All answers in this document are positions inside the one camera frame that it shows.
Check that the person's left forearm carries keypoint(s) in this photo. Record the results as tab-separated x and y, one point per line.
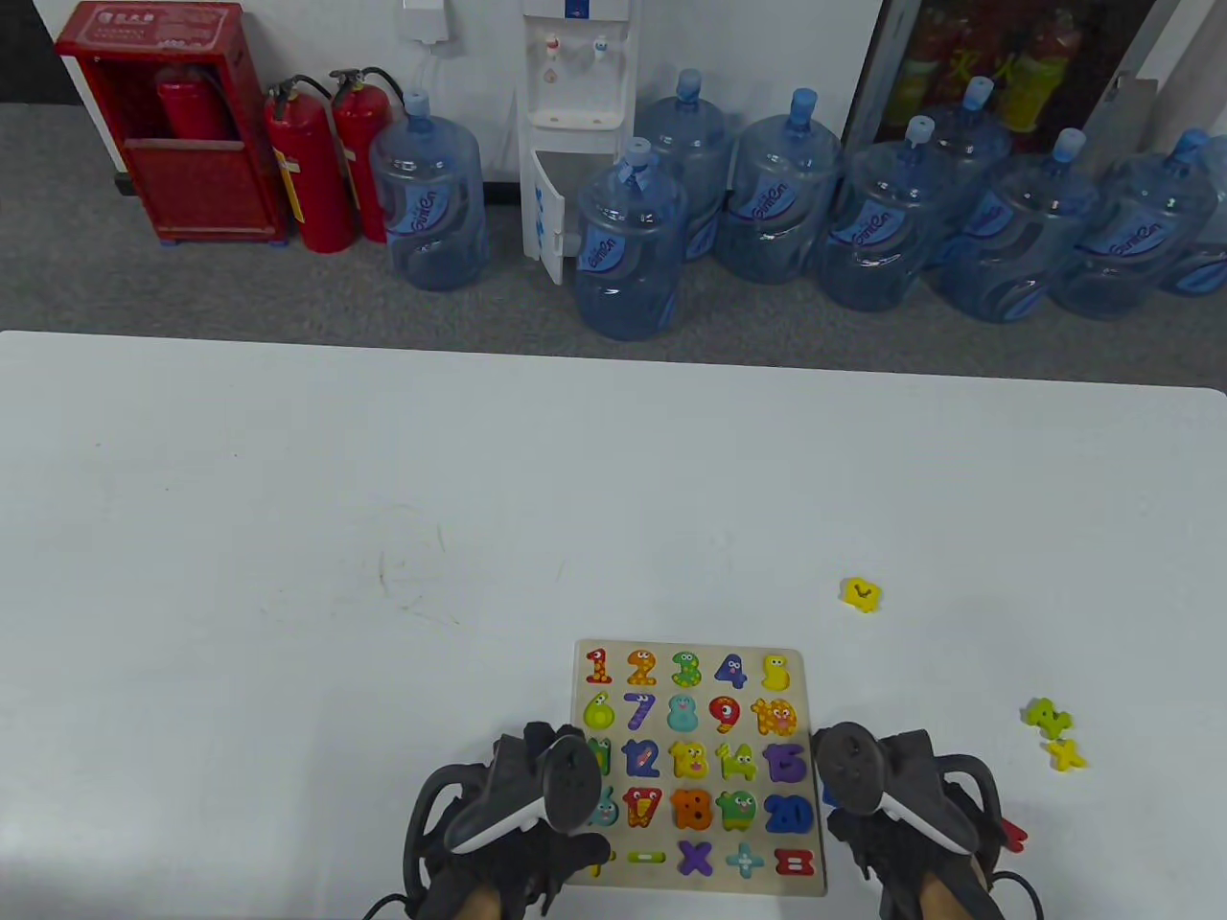
484	903

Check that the row of blue water jugs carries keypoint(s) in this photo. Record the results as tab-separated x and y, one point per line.
781	192

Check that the person's right hand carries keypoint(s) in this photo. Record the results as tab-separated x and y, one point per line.
863	843

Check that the white wall box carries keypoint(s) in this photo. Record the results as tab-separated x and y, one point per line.
427	21

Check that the yellow cross-shaped math block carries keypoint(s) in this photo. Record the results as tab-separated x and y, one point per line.
1066	755

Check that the white water dispenser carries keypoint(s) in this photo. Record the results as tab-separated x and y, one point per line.
575	96

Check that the yellow number-shaped math block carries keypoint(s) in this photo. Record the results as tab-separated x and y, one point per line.
860	594

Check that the blue math block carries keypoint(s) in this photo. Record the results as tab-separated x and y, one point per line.
828	795

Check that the purple number-shaped math block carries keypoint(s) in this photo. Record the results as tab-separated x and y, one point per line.
784	763

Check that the grey left hand controller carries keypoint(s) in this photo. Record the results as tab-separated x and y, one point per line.
570	781

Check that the red fire extinguisher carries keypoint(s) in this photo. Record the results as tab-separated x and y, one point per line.
312	182
192	105
359	144

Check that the red fire extinguisher cabinet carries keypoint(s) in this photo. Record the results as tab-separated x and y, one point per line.
201	192

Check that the person's right forearm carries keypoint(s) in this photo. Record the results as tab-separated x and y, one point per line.
947	901

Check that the green math block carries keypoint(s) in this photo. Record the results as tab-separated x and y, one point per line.
1045	717

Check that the orange math block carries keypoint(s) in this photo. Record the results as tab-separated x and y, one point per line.
690	809

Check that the person's left hand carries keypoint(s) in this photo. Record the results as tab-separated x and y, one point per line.
518	872

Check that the wooden math block puzzle board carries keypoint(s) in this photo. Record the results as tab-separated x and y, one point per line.
661	736

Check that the red math block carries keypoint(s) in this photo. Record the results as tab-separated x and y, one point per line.
1014	836

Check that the glass door display cabinet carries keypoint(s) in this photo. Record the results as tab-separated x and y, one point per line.
939	38

